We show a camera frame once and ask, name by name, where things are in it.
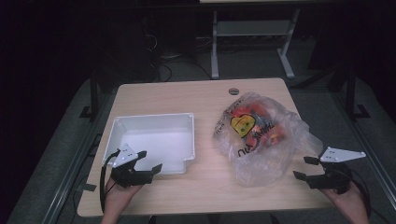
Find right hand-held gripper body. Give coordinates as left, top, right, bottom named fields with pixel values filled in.
left=305, top=146, right=367, bottom=196

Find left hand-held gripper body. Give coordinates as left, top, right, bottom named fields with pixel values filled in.
left=110, top=143, right=154, bottom=189

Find clear plastic bag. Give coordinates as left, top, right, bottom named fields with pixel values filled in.
left=212, top=91, right=325, bottom=189

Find orange black snack packet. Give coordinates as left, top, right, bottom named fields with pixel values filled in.
left=233, top=103, right=272, bottom=125

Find person's left hand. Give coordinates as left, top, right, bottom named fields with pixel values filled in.
left=103, top=176, right=145, bottom=217

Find person's right hand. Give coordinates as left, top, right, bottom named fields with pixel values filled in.
left=320, top=182, right=371, bottom=219

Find white plastic bin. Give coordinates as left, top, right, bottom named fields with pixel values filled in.
left=102, top=112, right=196, bottom=175

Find black tape strip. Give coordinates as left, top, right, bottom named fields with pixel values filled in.
left=75, top=183, right=98, bottom=193

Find black metal stand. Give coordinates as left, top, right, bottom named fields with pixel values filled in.
left=78, top=73, right=101, bottom=121
left=326, top=63, right=372, bottom=121

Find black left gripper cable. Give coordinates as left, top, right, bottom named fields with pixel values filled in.
left=99, top=148, right=121, bottom=215

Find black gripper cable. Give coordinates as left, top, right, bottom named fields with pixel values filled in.
left=349, top=169, right=373, bottom=218
left=99, top=148, right=121, bottom=215

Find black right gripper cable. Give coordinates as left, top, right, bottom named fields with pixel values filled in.
left=349, top=169, right=373, bottom=218

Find grey metal rail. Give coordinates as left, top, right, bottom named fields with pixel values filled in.
left=41, top=92, right=110, bottom=224
left=331, top=91, right=396, bottom=203

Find black floor cables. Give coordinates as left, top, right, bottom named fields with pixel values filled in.
left=146, top=31, right=213, bottom=82

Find white metal desk frame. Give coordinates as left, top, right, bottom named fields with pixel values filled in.
left=210, top=8, right=302, bottom=80

